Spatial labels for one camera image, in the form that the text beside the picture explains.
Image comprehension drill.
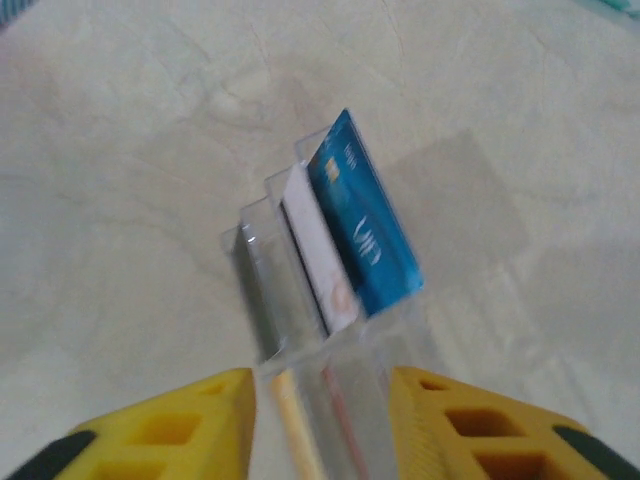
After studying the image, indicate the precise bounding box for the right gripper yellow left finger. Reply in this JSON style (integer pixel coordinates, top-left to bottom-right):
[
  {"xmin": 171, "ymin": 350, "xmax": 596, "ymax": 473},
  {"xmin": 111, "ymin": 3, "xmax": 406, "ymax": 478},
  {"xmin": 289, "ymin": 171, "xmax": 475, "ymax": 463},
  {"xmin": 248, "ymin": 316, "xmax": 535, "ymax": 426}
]
[{"xmin": 0, "ymin": 367, "xmax": 259, "ymax": 480}]

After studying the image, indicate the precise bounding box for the blue credit card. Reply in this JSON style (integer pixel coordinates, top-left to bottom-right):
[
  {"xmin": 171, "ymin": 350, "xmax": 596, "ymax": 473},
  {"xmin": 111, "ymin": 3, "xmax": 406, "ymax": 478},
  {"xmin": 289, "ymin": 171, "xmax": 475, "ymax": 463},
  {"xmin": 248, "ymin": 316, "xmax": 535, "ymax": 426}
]
[{"xmin": 304, "ymin": 107, "xmax": 426, "ymax": 319}]

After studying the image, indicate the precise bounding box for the clear acrylic card stand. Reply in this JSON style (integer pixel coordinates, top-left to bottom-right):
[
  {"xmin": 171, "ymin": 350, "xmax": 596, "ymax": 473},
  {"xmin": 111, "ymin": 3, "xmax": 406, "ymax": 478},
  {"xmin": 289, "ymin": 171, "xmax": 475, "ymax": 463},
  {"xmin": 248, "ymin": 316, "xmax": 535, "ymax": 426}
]
[{"xmin": 219, "ymin": 119, "xmax": 431, "ymax": 480}]

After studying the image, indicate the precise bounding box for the white credit card orange logo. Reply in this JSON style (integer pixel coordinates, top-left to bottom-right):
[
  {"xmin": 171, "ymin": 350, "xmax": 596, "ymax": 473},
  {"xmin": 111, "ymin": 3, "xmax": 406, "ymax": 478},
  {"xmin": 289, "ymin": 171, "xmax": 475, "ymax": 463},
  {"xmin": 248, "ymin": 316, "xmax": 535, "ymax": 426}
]
[{"xmin": 278, "ymin": 167, "xmax": 360, "ymax": 337}]

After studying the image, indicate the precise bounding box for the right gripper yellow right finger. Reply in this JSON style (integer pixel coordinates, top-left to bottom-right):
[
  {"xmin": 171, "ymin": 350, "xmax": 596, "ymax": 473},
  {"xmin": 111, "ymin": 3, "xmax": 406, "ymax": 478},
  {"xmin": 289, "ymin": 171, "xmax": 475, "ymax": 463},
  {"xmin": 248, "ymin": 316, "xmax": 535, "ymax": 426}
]
[{"xmin": 389, "ymin": 366, "xmax": 640, "ymax": 480}]

